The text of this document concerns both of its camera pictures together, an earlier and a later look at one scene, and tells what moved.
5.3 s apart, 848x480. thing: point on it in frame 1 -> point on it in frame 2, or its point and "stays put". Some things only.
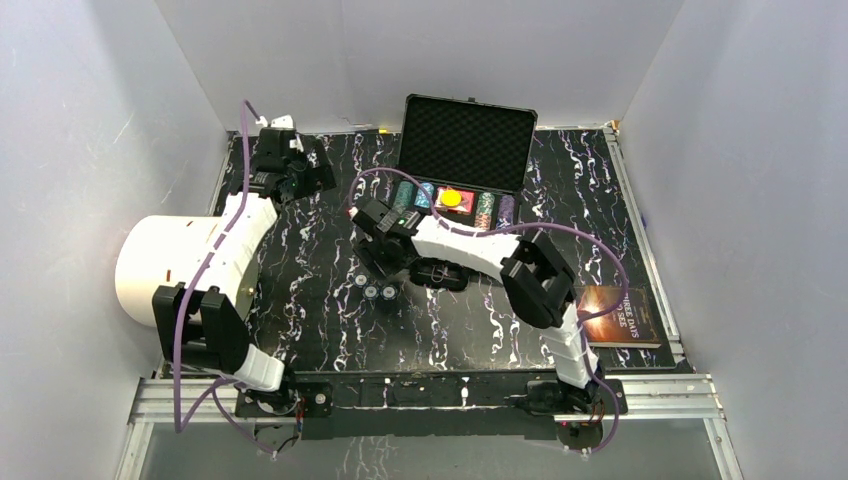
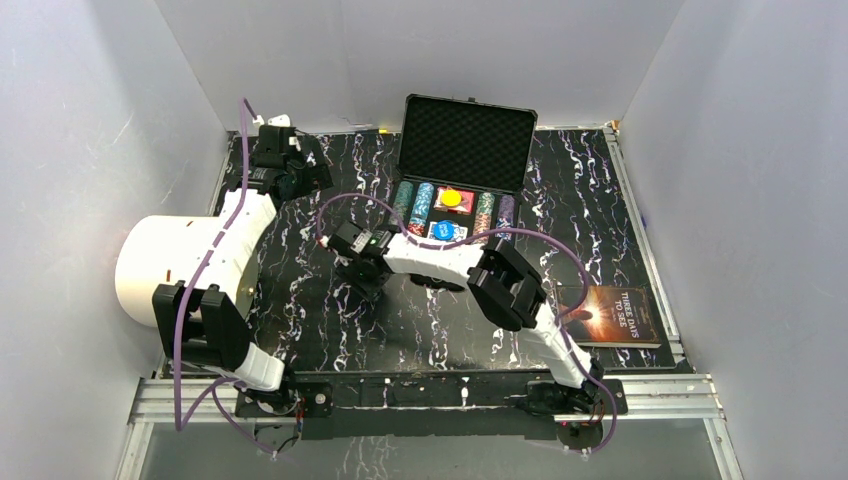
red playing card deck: [466, 204] stays put
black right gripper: [367, 251] -> [347, 273]
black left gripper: [308, 174] stays put
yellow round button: [451, 198] stays put
